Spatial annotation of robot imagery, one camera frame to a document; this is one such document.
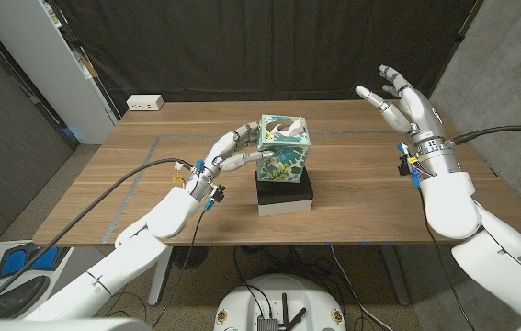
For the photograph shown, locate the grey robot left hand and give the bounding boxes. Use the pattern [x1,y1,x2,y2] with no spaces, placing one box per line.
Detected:
[181,120,276,203]

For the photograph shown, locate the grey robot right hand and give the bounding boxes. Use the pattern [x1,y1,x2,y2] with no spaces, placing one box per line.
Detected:
[354,63,462,179]

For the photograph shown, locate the teal floral tissue box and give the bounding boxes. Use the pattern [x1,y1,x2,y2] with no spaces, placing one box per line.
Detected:
[255,113,311,184]

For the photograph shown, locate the white tissue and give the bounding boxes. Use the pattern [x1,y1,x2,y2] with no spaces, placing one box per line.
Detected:
[268,117,305,138]

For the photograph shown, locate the black and white box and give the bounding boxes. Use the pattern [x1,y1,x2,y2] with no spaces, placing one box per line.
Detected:
[255,168,315,218]

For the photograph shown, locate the white power strip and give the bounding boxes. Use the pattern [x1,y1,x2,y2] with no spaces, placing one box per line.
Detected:
[125,94,165,112]

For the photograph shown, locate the black round ribbed disc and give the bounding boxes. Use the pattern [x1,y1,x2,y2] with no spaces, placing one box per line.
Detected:
[170,245,210,270]

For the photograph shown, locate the white table leg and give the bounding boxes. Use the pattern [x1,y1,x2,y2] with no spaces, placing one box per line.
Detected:
[147,245,175,308]

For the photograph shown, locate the white robot torso base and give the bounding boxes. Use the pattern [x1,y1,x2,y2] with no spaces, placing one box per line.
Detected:
[212,273,347,331]

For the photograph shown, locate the grey table leg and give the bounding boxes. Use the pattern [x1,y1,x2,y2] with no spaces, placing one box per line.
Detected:
[379,243,412,308]

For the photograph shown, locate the black antenna module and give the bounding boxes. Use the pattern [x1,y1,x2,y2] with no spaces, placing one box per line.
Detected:
[255,291,308,331]

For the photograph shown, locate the white foot pedal unit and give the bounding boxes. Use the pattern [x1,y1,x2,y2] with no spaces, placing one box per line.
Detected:
[0,239,75,298]

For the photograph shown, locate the white cabinet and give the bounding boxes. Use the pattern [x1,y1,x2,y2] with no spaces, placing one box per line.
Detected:
[0,0,119,145]

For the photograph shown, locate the white robot chest shell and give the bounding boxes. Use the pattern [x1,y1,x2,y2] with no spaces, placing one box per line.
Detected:
[0,317,153,331]

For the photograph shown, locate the black shoe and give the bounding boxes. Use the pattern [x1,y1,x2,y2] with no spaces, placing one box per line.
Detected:
[0,274,51,320]

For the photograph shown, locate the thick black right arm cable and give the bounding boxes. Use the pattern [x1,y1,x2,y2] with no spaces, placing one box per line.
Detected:
[451,124,521,146]

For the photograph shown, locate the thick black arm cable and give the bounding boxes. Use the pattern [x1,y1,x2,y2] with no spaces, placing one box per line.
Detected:
[451,124,521,146]
[0,157,196,321]

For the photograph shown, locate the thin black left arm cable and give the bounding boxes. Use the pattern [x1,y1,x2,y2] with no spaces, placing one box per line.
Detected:
[150,207,209,330]

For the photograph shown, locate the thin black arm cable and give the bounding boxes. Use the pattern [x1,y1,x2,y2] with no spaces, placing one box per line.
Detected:
[150,207,209,330]
[417,187,478,331]

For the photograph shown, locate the black floor cable bundle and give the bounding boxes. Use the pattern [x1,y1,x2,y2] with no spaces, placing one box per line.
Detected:
[232,245,348,314]

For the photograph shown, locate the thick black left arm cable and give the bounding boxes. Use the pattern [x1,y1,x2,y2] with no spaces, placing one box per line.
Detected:
[0,157,196,321]

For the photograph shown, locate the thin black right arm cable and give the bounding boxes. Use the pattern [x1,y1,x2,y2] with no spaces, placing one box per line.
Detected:
[417,187,478,331]

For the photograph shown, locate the white floor cable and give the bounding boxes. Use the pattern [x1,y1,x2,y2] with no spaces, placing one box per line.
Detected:
[328,243,397,331]

